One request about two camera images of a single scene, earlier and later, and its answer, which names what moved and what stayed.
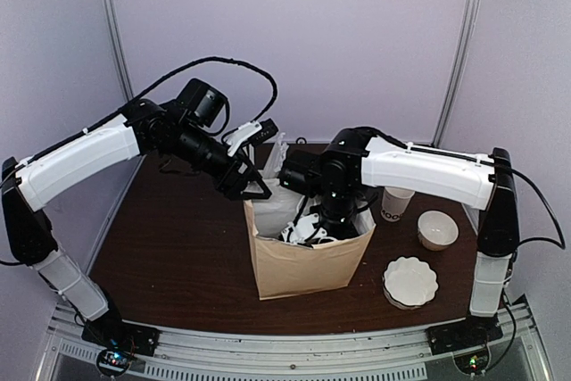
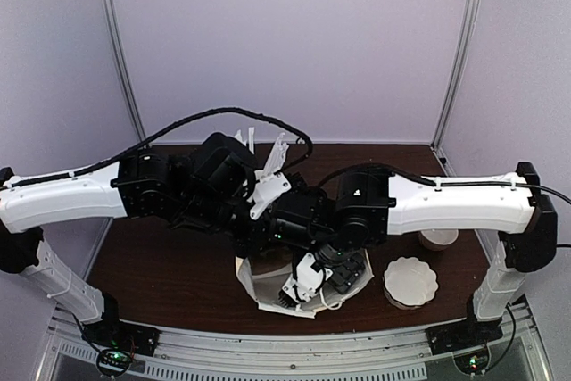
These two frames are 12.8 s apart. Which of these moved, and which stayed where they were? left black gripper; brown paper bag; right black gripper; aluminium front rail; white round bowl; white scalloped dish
Moved: brown paper bag; right black gripper; left black gripper
Stayed: aluminium front rail; white round bowl; white scalloped dish
